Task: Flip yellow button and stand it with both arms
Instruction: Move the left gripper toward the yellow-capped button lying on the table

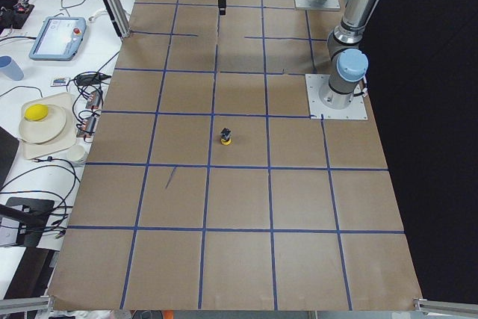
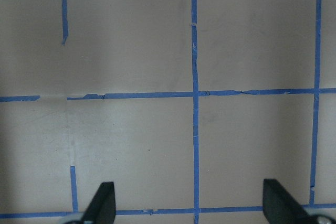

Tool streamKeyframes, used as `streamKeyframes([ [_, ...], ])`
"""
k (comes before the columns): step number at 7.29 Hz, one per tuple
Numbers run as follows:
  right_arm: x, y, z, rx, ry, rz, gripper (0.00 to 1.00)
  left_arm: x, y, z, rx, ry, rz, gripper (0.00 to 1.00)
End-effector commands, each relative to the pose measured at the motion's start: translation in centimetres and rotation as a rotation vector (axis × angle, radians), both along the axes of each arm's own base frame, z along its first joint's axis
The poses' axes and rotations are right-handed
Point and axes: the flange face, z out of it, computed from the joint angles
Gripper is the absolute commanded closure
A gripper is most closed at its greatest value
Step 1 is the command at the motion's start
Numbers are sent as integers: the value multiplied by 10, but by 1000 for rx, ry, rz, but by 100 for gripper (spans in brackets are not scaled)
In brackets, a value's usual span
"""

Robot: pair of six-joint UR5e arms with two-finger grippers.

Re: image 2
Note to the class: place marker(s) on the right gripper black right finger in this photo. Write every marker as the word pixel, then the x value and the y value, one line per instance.
pixel 280 207

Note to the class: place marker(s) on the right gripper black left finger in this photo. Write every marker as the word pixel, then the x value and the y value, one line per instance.
pixel 102 208

